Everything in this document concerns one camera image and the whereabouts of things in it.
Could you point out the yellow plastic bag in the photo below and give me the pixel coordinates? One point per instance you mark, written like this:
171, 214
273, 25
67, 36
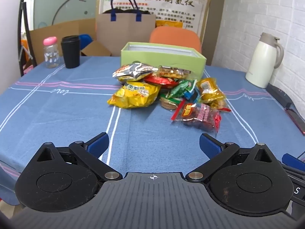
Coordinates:
169, 24

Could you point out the clear cracker packet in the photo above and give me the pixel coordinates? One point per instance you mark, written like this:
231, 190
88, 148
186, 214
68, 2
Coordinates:
171, 72

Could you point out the blue snack packet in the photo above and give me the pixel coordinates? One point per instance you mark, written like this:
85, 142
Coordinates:
192, 95

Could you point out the clear brown cake packet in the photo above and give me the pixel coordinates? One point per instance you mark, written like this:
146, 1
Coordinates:
170, 103

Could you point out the yellow chips bag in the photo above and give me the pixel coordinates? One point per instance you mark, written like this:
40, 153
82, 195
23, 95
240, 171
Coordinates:
135, 94

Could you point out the green cardboard box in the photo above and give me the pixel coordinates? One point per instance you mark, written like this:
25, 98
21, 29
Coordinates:
152, 57

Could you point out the cardboard-backed text poster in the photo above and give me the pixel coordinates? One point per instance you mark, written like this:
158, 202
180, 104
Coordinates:
181, 7

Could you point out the white thermos jug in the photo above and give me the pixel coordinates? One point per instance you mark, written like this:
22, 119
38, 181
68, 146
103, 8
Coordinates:
261, 62

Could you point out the silver yellow-edged snack bag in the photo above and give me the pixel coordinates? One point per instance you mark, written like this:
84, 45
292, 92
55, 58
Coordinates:
133, 71

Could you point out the dark cloth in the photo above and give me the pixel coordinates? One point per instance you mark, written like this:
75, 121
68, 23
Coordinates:
126, 11

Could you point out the black cup with lid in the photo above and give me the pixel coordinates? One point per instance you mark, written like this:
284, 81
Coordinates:
71, 52

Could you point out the blue plastic item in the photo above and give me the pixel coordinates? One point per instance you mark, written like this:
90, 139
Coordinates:
85, 40

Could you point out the orange chair back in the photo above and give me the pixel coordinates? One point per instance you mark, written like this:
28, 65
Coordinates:
176, 37

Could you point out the black framed board stand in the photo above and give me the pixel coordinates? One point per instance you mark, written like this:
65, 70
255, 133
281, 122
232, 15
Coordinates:
23, 28

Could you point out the green snack packet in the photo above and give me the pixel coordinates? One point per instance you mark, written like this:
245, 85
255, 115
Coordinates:
182, 88

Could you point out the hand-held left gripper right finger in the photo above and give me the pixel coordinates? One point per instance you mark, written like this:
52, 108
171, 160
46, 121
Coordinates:
209, 146

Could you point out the open cardboard box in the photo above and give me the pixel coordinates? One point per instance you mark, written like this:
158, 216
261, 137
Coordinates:
59, 31

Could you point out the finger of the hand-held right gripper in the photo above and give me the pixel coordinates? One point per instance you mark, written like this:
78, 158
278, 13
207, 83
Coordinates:
292, 161

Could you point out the blue checked tablecloth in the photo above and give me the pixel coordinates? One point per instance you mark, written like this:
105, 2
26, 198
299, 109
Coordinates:
71, 114

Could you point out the glass jar pink lid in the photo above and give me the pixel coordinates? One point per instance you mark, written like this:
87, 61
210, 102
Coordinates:
51, 54

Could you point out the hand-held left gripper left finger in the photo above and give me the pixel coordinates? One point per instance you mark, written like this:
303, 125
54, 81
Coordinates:
99, 144

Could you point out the clear red dates packet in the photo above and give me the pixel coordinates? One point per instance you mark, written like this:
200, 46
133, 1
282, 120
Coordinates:
200, 116

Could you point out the red snack packet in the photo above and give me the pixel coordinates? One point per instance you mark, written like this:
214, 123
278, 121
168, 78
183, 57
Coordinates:
159, 80

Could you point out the yellow clear snack packet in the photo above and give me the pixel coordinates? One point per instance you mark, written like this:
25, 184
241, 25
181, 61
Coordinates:
209, 90

